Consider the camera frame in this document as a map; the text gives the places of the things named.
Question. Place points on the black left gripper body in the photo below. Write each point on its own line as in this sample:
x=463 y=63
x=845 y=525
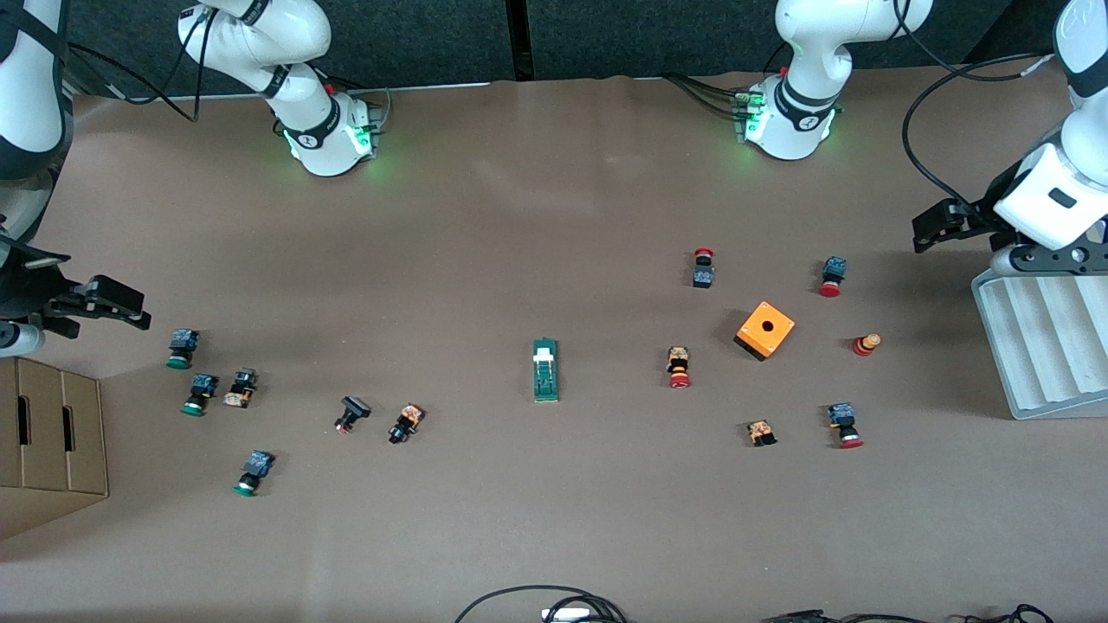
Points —
x=983 y=214

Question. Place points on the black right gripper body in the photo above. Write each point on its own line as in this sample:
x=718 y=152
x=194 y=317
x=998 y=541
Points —
x=26 y=290

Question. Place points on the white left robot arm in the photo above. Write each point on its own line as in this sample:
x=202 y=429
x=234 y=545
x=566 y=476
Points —
x=796 y=112

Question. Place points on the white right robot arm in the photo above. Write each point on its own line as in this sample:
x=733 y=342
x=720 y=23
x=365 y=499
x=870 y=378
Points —
x=316 y=130

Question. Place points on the green pushbutton blue block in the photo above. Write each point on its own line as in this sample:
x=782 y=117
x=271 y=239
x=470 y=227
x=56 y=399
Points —
x=202 y=388
x=183 y=342
x=256 y=467

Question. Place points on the red pushbutton blue block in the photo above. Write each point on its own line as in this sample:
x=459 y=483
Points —
x=844 y=422
x=833 y=270

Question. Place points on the small red orange button cap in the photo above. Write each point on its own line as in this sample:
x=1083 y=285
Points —
x=866 y=344

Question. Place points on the brown cardboard box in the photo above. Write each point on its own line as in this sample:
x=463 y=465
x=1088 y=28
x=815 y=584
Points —
x=52 y=441

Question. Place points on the grey ridged tray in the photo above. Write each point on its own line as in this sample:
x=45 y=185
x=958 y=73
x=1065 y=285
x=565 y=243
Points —
x=1052 y=346

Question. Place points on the red emergency button black block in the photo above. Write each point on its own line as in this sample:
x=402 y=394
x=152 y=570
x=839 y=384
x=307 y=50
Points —
x=703 y=275

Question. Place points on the black pushbutton red base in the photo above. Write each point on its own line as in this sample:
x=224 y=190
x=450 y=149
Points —
x=353 y=408

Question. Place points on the small orange contact block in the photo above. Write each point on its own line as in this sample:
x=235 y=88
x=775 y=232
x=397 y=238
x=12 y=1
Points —
x=761 y=431

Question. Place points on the red mushroom button orange block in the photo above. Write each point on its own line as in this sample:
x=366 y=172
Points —
x=679 y=363

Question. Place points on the black selector orange block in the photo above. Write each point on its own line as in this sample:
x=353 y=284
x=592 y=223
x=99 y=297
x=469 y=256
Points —
x=405 y=422

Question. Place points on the white plug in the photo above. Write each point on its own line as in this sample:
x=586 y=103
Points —
x=567 y=615

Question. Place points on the black switch orange block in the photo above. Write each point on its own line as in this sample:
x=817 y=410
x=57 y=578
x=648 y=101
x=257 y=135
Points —
x=242 y=385

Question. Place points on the orange button enclosure box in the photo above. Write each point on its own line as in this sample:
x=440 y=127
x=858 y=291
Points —
x=770 y=333

